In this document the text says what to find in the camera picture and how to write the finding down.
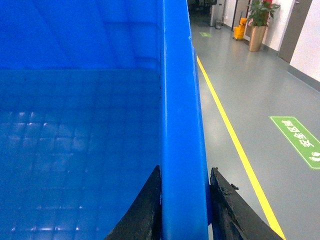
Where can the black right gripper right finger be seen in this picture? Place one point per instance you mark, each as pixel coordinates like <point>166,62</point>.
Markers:
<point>232,217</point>

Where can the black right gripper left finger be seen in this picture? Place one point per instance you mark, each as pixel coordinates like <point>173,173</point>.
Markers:
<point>143,219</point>

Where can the gold plant pot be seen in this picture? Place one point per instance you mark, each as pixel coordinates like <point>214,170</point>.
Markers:
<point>256,39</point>

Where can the green potted plant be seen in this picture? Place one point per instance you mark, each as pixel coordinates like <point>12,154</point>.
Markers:
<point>260,12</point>

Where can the large blue plastic crate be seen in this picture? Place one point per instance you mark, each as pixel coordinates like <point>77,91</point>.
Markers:
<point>94,96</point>

